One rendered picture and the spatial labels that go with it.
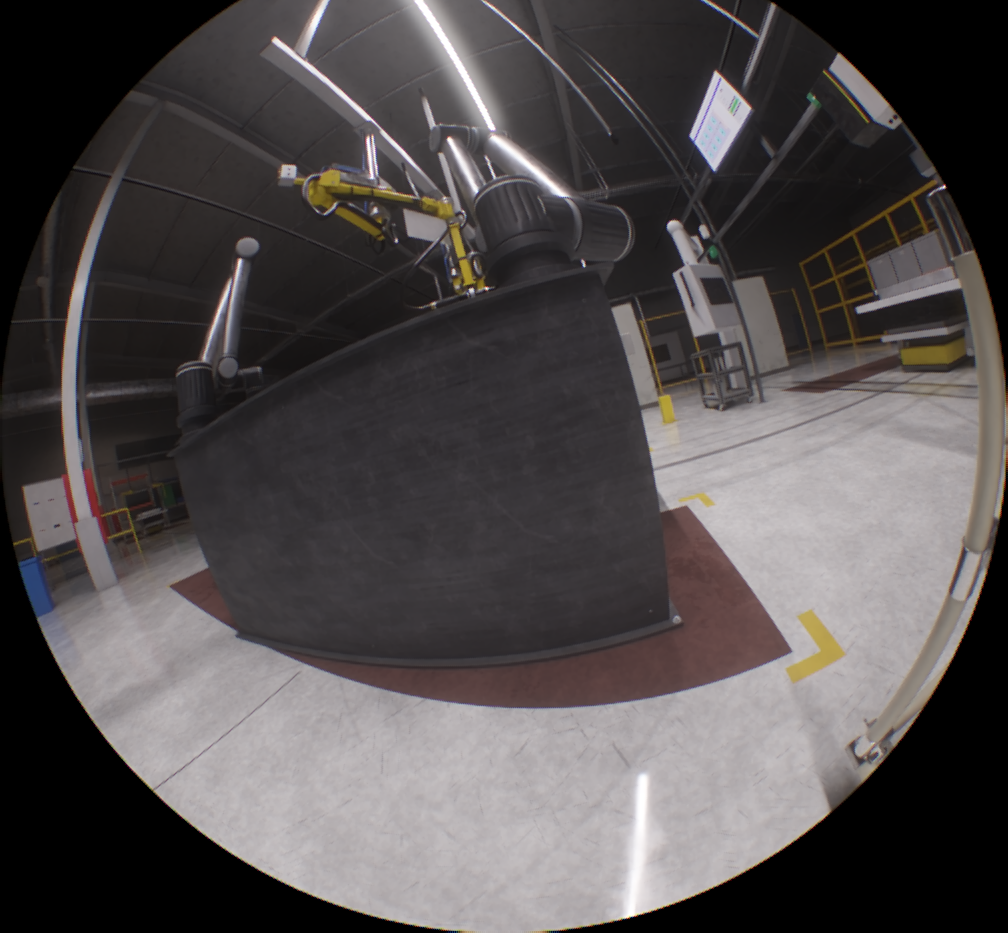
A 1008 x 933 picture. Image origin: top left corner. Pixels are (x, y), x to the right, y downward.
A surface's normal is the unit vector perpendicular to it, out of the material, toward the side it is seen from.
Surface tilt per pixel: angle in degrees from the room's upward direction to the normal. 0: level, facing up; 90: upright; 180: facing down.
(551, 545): 90
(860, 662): 0
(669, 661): 0
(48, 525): 90
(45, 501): 90
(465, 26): 175
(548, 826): 0
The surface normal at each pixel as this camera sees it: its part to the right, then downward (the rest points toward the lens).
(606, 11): 0.25, 0.97
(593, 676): -0.27, -0.96
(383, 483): -0.12, 0.08
